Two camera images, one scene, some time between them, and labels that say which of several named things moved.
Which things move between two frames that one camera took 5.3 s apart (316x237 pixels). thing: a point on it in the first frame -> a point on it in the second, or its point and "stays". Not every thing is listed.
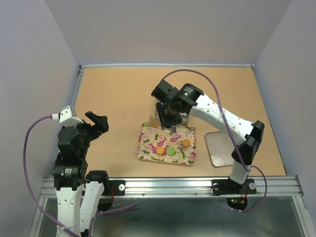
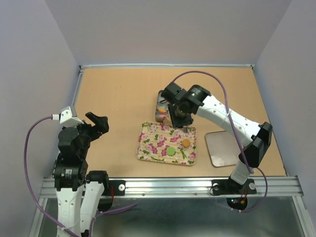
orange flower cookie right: x=186 y=143 stays
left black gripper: x=100 y=126 stays
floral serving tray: x=156 y=144 stays
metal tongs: x=173 y=128 -> x=185 y=129
